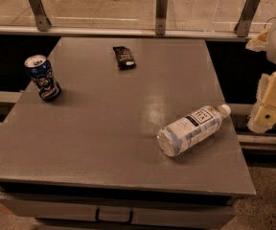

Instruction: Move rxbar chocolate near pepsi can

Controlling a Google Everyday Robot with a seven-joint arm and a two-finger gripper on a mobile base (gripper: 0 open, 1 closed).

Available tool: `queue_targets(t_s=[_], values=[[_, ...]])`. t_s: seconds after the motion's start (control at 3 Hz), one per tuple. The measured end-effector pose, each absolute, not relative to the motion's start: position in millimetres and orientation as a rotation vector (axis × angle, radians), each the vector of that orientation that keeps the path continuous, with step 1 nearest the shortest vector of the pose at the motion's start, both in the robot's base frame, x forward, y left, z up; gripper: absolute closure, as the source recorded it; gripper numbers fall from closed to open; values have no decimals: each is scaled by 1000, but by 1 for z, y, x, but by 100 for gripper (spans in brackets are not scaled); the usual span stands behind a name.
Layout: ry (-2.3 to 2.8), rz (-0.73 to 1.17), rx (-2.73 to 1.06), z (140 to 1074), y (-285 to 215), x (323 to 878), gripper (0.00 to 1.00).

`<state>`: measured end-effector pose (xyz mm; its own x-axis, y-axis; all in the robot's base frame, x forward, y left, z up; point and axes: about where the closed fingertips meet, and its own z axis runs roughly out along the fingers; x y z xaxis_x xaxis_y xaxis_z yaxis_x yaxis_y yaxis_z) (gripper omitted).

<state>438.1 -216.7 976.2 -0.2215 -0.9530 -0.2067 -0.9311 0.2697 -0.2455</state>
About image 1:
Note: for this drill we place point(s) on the blue pepsi can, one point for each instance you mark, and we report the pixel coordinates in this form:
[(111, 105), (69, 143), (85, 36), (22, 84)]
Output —
[(40, 71)]

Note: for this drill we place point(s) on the black rxbar chocolate bar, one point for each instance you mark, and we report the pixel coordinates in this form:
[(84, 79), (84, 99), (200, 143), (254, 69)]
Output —
[(124, 58)]

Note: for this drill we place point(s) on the clear plastic water bottle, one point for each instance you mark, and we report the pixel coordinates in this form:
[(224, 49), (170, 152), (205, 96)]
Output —
[(191, 129)]

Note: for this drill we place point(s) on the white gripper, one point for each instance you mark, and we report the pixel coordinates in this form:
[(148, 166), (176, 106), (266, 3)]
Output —
[(263, 117)]

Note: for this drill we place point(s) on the left metal bracket post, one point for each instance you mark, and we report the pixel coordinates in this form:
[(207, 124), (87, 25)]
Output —
[(42, 21)]

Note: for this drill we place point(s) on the metal window rail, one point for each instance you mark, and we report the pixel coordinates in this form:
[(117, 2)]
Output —
[(101, 32)]

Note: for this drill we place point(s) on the middle metal bracket post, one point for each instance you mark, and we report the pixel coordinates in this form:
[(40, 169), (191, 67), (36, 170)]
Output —
[(161, 16)]

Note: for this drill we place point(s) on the grey drawer with handle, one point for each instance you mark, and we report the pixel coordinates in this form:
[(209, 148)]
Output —
[(78, 213)]

